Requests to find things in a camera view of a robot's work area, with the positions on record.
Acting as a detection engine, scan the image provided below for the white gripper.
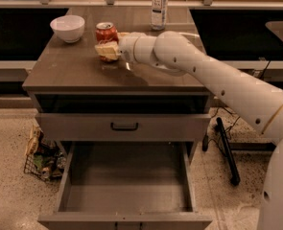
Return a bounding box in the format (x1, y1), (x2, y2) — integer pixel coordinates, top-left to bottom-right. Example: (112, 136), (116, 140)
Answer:
(95, 32), (145, 62)

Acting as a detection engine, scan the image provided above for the red coke can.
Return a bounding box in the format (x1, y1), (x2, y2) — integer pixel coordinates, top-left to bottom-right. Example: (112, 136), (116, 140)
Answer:
(95, 21), (120, 63)

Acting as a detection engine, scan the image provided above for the grey drawer cabinet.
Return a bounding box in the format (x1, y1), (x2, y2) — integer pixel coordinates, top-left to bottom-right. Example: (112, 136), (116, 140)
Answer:
(22, 6), (212, 230)

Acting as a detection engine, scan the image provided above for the white bowl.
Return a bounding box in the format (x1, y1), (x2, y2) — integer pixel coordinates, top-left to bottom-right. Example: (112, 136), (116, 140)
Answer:
(50, 15), (85, 43)

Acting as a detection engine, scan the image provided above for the closed middle drawer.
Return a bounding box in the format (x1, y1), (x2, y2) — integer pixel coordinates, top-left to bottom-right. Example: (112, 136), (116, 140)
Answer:
(35, 113), (210, 142)

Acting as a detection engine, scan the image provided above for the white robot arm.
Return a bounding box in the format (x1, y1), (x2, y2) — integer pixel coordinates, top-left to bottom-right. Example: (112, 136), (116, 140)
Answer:
(95, 31), (283, 230)

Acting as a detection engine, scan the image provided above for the wire basket with snacks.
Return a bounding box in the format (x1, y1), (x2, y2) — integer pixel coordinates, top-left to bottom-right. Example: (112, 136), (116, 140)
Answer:
(24, 126), (66, 181)

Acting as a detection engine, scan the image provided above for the black table leg base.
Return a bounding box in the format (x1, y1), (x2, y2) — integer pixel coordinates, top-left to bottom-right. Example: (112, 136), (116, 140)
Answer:
(216, 117), (241, 186)

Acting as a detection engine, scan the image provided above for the clear plastic water bottle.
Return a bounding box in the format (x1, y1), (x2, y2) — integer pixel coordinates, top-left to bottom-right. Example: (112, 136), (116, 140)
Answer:
(151, 0), (168, 31)

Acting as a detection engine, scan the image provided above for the open bottom drawer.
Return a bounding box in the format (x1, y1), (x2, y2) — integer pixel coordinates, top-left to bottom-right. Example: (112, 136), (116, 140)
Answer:
(38, 143), (212, 230)

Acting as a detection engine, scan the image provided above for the black cable on floor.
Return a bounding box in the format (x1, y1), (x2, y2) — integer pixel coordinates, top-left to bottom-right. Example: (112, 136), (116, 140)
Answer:
(209, 107), (241, 146)

